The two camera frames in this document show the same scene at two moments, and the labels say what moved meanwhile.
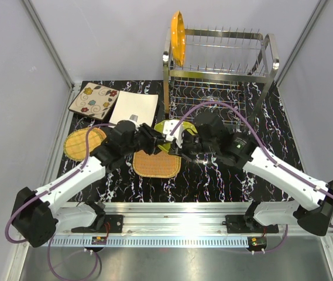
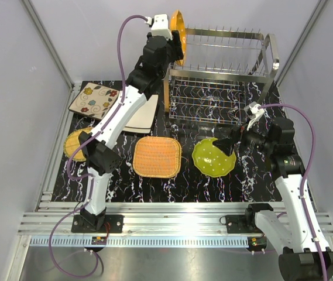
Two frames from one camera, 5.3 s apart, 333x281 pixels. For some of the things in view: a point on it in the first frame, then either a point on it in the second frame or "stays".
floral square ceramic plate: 93,100 stays
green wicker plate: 75,142 stays
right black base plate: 237,224 stays
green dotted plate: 159,126 → 210,160
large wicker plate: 161,164 stays
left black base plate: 113,223 stays
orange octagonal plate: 178,38 stays
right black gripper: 175,151 → 225,144
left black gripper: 154,139 → 175,45
